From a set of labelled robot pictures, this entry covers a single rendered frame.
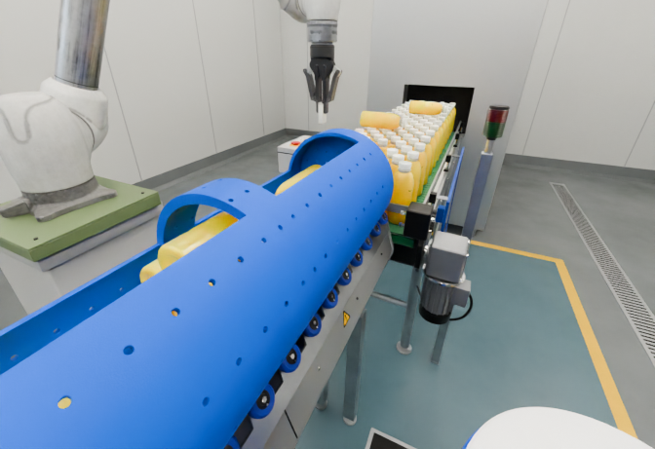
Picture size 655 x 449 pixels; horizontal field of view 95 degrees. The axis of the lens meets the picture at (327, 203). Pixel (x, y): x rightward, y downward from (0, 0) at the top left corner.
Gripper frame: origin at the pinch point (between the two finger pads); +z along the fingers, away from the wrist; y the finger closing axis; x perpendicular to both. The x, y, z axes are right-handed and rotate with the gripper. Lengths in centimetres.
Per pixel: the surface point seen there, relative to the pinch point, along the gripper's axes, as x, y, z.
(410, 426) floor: -11, 48, 123
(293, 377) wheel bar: -65, 28, 30
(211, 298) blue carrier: -76, 27, 3
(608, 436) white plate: -62, 66, 19
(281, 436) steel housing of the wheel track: -72, 29, 34
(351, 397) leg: -22, 24, 104
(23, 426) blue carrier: -90, 26, 2
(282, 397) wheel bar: -69, 28, 30
